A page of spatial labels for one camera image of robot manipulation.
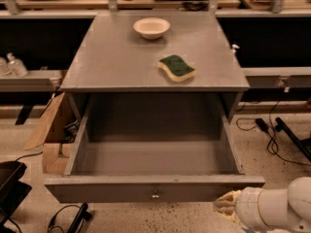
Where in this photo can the grey wooden cabinet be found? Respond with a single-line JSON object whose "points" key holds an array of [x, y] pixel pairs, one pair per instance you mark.
{"points": [[113, 57]]}

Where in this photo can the white spray nozzle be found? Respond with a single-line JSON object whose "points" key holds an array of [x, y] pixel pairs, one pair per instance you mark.
{"points": [[234, 48]]}

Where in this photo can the black metal stand leg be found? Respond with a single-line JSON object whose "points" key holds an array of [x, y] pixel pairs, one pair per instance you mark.
{"points": [[303, 145]]}

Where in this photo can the foam-covered gripper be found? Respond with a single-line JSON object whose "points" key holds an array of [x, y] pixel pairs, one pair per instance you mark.
{"points": [[248, 205]]}

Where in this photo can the black bin at left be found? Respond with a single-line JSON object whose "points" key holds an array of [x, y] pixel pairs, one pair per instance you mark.
{"points": [[12, 190]]}

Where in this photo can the white ceramic bowl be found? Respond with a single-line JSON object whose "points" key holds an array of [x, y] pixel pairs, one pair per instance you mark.
{"points": [[151, 28]]}

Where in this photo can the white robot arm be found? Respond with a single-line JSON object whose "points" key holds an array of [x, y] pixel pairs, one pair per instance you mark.
{"points": [[258, 210]]}

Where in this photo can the grey top drawer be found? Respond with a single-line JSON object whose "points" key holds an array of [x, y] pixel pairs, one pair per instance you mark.
{"points": [[130, 144]]}

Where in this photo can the clear plastic pump bottle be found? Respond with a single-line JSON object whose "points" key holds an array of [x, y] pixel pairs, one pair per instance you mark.
{"points": [[16, 66]]}

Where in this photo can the brown cardboard box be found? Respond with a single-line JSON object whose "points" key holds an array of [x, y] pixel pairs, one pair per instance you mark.
{"points": [[50, 134]]}

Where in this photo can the black power adapter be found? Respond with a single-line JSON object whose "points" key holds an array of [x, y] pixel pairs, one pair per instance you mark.
{"points": [[261, 124]]}

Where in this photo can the green and yellow sponge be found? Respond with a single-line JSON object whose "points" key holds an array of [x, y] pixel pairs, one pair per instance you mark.
{"points": [[176, 69]]}

